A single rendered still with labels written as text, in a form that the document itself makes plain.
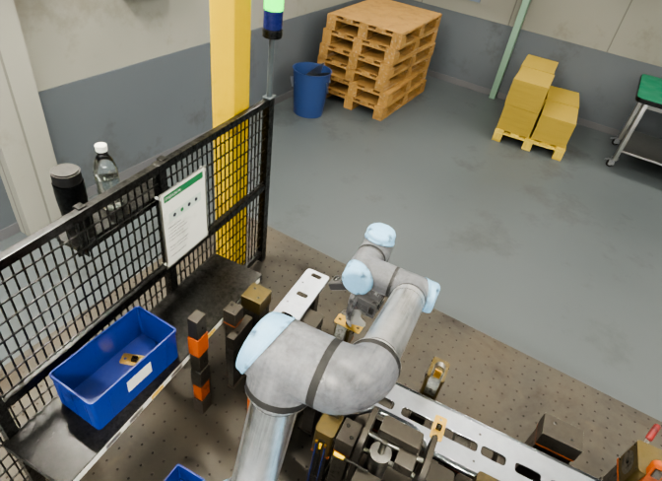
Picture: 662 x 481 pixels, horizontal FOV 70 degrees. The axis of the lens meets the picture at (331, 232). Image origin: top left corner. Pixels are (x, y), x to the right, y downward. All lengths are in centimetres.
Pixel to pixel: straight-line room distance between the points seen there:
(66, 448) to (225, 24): 132
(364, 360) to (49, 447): 100
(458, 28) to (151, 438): 628
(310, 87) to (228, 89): 351
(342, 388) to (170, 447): 116
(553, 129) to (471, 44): 193
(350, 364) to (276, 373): 12
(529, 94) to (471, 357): 389
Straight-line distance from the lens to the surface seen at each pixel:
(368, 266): 110
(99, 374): 163
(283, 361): 76
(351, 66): 563
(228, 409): 189
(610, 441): 228
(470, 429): 165
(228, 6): 169
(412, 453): 136
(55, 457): 152
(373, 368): 78
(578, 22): 682
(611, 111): 702
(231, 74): 175
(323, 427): 144
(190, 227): 173
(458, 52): 716
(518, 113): 574
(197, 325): 149
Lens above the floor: 233
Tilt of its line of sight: 38 degrees down
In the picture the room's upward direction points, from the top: 9 degrees clockwise
